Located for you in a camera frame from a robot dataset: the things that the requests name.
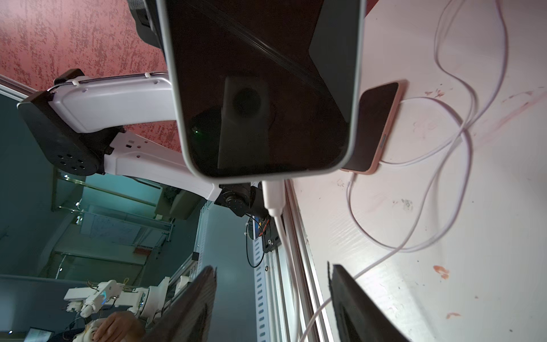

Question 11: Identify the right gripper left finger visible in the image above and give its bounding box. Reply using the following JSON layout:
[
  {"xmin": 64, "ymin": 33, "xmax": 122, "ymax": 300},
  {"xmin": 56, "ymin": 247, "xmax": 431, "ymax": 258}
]
[{"xmin": 142, "ymin": 266, "xmax": 217, "ymax": 342}]

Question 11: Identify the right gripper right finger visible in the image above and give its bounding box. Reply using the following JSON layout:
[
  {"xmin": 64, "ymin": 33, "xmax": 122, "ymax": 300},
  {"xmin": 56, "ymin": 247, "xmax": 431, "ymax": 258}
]
[{"xmin": 329, "ymin": 264, "xmax": 407, "ymax": 342}]

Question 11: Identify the phone white cable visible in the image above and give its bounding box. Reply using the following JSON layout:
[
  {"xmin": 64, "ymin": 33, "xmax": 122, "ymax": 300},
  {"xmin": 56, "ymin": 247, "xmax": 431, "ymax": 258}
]
[
  {"xmin": 345, "ymin": 0, "xmax": 509, "ymax": 253},
  {"xmin": 261, "ymin": 179, "xmax": 475, "ymax": 342}
]

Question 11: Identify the phone pink case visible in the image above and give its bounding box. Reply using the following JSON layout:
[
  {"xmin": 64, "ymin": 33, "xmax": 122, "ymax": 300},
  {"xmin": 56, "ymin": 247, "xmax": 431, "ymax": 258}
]
[{"xmin": 341, "ymin": 81, "xmax": 405, "ymax": 175}]

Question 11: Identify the phone green case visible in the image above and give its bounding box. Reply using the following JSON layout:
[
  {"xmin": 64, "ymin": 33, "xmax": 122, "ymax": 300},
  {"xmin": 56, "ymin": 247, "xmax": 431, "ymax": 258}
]
[{"xmin": 156, "ymin": 1, "xmax": 366, "ymax": 183}]

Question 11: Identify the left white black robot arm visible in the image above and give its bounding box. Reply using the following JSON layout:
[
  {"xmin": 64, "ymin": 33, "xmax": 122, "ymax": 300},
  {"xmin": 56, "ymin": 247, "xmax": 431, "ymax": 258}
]
[{"xmin": 17, "ymin": 68, "xmax": 268, "ymax": 219}]

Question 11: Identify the person hand in background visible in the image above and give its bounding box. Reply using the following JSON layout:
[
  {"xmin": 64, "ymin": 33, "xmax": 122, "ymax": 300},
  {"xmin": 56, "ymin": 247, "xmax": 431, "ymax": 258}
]
[{"xmin": 93, "ymin": 312, "xmax": 146, "ymax": 342}]

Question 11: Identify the aluminium front rail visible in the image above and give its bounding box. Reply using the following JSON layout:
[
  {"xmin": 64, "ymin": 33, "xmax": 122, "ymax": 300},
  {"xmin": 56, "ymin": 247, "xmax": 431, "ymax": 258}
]
[{"xmin": 255, "ymin": 180, "xmax": 328, "ymax": 341}]

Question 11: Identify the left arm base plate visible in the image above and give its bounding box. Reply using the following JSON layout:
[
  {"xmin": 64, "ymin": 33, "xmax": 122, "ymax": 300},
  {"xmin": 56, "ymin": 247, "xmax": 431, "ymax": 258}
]
[{"xmin": 246, "ymin": 215, "xmax": 281, "ymax": 254}]

